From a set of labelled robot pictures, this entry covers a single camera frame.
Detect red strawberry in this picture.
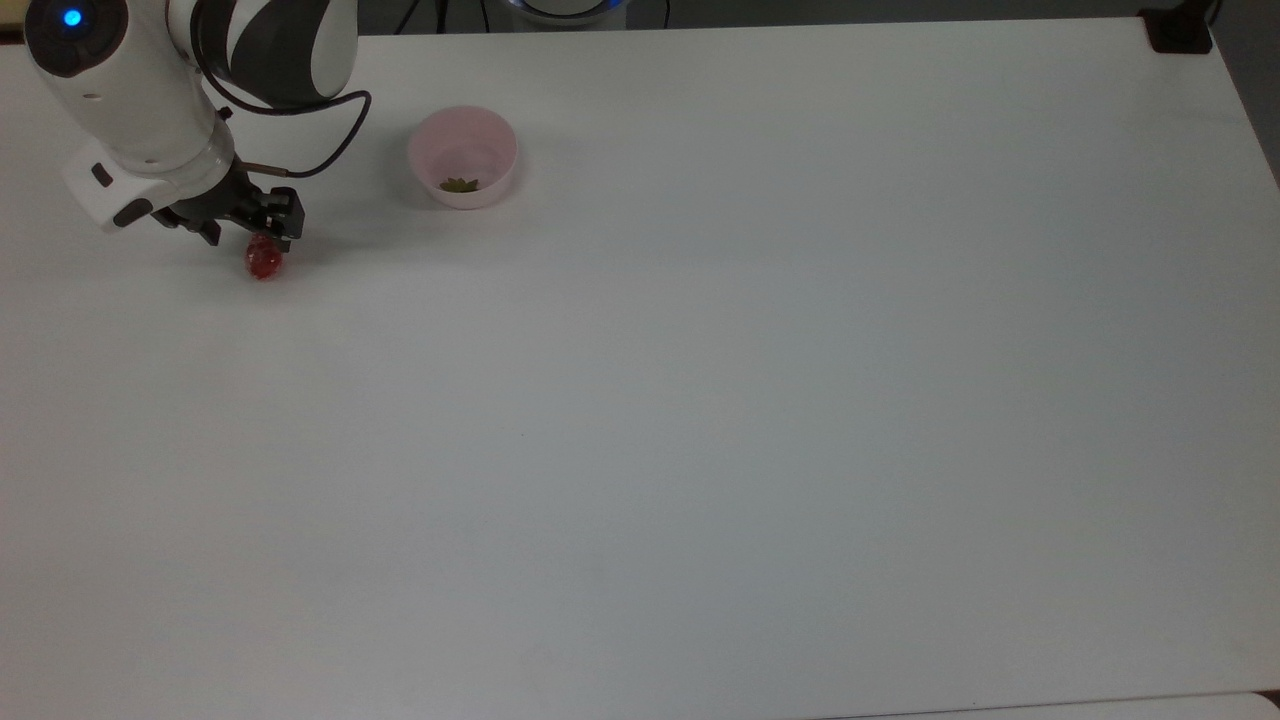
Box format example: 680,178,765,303
246,235,286,282

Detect pink plastic bowl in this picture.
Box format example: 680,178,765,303
407,105,519,211

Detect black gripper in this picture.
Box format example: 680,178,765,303
150,158,306,254

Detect black pole base clamp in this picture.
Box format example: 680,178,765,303
1139,6,1216,55

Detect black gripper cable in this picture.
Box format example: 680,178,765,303
198,25,374,180

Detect robot base with blue ring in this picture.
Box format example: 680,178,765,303
480,0,643,32

